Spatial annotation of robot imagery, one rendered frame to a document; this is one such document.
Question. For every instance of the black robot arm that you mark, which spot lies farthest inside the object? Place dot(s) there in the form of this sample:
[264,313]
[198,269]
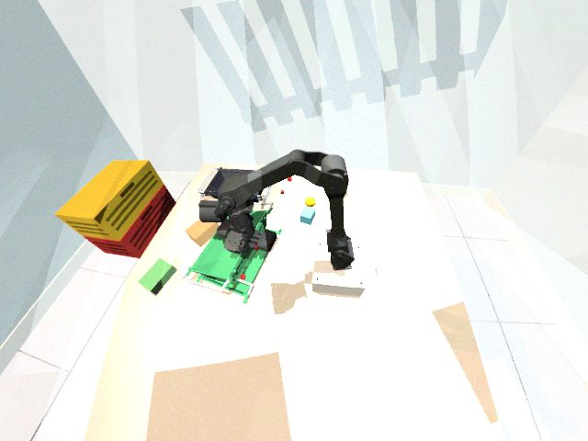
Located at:
[333,177]

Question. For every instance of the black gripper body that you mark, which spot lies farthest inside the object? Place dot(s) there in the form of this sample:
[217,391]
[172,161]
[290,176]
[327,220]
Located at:
[265,241]

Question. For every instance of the tan cardboard box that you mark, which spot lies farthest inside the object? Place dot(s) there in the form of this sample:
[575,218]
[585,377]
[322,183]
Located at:
[200,232]

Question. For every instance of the light blue cube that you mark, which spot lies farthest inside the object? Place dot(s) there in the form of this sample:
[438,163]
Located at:
[307,215]

